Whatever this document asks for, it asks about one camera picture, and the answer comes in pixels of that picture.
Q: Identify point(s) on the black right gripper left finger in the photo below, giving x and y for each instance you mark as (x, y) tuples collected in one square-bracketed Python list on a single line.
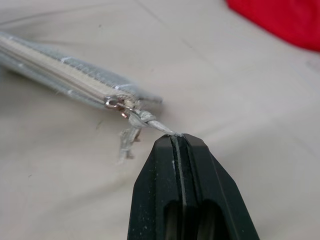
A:
[(152, 190)]

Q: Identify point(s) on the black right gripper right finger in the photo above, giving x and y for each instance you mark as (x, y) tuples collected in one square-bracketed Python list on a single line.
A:
[(212, 182)]

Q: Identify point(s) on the grey grid fabric zipper pouch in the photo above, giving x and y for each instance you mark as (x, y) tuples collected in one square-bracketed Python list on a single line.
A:
[(62, 70)]

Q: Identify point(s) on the red cloth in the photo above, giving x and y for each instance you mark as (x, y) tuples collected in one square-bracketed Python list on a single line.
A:
[(277, 20)]

